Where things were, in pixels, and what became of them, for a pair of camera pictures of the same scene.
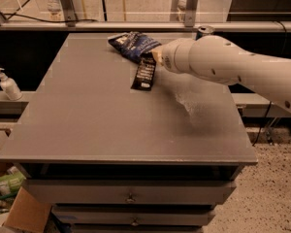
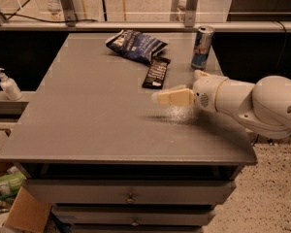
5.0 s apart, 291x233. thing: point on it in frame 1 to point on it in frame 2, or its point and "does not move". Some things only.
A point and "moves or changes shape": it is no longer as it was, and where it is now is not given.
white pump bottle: (9, 85) does not move
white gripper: (170, 59) to (205, 91)
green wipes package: (9, 183) does not move
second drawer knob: (135, 223) does not move
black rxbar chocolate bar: (145, 76) moves or changes shape
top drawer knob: (130, 199) does not move
